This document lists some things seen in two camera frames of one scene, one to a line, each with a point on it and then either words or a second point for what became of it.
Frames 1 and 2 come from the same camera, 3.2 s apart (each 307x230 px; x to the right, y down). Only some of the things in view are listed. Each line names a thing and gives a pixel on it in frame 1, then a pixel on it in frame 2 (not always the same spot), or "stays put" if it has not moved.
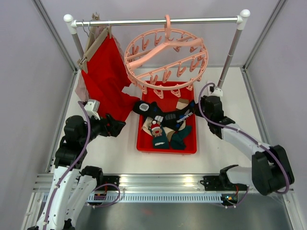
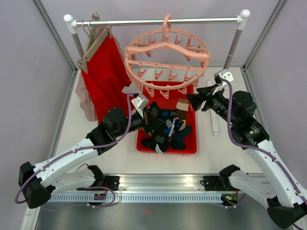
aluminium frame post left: x=57 y=34 stays put
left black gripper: x=107 y=131 -> x=149 y=127
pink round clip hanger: x=166 y=61 stays put
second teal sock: x=177 y=141 stays put
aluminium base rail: x=155 y=183 stays put
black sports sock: x=172 y=119 -> x=157 y=143
